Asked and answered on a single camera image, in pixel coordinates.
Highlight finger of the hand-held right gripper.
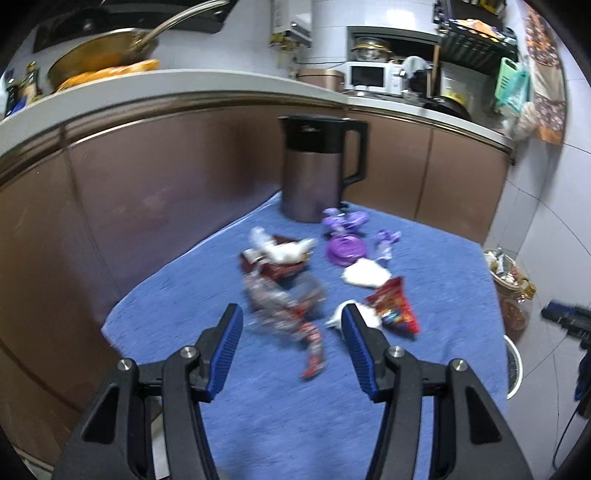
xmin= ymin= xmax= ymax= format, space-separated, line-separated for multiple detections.
xmin=566 ymin=323 xmax=591 ymax=349
xmin=541 ymin=300 xmax=591 ymax=326

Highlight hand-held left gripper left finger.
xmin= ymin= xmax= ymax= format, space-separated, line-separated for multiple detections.
xmin=53 ymin=303 xmax=245 ymax=480

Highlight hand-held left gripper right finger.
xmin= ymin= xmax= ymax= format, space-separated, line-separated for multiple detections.
xmin=341 ymin=302 xmax=532 ymax=480

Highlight small white tissue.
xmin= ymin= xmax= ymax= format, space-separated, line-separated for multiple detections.
xmin=325 ymin=300 xmax=384 ymax=329

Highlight red snack packet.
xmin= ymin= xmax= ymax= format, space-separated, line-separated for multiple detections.
xmin=365 ymin=277 xmax=421 ymax=340

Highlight white round waste bin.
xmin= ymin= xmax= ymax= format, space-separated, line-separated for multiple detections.
xmin=503 ymin=333 xmax=525 ymax=400

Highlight silver red snack wrapper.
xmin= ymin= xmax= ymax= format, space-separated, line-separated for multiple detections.
xmin=242 ymin=272 xmax=331 ymax=380

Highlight large white tissue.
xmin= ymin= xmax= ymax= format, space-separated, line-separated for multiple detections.
xmin=341 ymin=258 xmax=392 ymax=288

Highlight full cream waste bucket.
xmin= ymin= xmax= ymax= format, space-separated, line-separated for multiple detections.
xmin=484 ymin=248 xmax=529 ymax=298

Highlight blue towel mat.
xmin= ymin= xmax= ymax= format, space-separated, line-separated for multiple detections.
xmin=102 ymin=191 xmax=511 ymax=480

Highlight purple plastic lid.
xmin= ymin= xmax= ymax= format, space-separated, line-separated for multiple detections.
xmin=325 ymin=234 xmax=365 ymax=267

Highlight brown electric kettle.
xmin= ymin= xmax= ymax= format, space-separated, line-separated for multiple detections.
xmin=277 ymin=115 xmax=370 ymax=223

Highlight brown kitchen cabinets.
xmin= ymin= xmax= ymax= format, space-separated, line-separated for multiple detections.
xmin=0 ymin=92 xmax=513 ymax=467

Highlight hanging plastic bags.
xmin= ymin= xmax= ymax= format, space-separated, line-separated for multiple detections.
xmin=501 ymin=102 xmax=539 ymax=139

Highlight orange patterned cloth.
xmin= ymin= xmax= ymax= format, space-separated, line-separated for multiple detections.
xmin=524 ymin=4 xmax=568 ymax=146

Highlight green plastic basket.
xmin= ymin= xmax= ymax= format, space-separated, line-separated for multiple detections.
xmin=495 ymin=58 xmax=531 ymax=114

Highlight black frying pan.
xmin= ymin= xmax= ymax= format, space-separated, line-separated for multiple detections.
xmin=425 ymin=95 xmax=472 ymax=121

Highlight black metal jug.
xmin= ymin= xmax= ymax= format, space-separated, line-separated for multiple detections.
xmin=409 ymin=69 xmax=435 ymax=97

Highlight white kitchen countertop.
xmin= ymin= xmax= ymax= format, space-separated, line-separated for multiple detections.
xmin=0 ymin=69 xmax=515 ymax=160

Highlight white microwave oven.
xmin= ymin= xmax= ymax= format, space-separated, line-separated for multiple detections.
xmin=346 ymin=62 xmax=404 ymax=95

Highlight brown rice cooker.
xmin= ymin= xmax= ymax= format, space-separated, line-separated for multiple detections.
xmin=296 ymin=68 xmax=346 ymax=90

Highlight black dish rack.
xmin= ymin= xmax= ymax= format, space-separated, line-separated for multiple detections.
xmin=438 ymin=18 xmax=518 ymax=75

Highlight grey cloth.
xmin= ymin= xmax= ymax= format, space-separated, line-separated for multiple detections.
xmin=402 ymin=56 xmax=432 ymax=77

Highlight orange yellow packet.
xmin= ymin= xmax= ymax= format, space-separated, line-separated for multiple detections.
xmin=58 ymin=60 xmax=160 ymax=90

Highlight stacked metal pots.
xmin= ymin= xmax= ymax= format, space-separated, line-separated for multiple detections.
xmin=351 ymin=38 xmax=393 ymax=63

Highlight yellow label sauce bottle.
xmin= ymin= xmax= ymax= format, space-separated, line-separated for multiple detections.
xmin=25 ymin=62 xmax=44 ymax=100

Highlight dark sauce bottle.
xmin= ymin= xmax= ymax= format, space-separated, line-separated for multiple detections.
xmin=4 ymin=76 xmax=26 ymax=116

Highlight black range hood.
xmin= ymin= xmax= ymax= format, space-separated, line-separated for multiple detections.
xmin=34 ymin=0 xmax=236 ymax=51

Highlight white water heater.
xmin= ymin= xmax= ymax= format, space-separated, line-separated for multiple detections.
xmin=270 ymin=0 xmax=315 ymax=49

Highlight brass wok with handle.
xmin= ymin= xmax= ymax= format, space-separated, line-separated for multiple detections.
xmin=46 ymin=0 xmax=229 ymax=89

